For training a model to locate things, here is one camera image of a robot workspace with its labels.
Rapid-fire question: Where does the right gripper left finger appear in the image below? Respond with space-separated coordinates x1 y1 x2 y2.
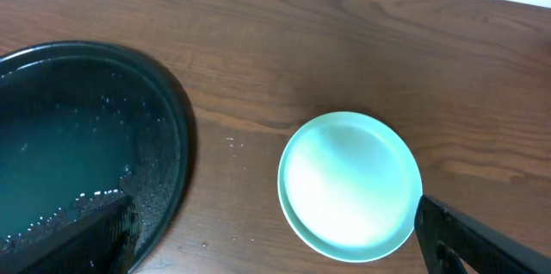
1 196 141 274

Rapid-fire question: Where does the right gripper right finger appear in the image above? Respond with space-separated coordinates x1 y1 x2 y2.
414 195 550 274

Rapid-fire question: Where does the mint green plate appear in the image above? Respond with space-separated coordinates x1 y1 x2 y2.
277 111 423 263

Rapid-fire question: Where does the round black serving tray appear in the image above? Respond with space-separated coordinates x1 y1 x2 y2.
1 40 196 269

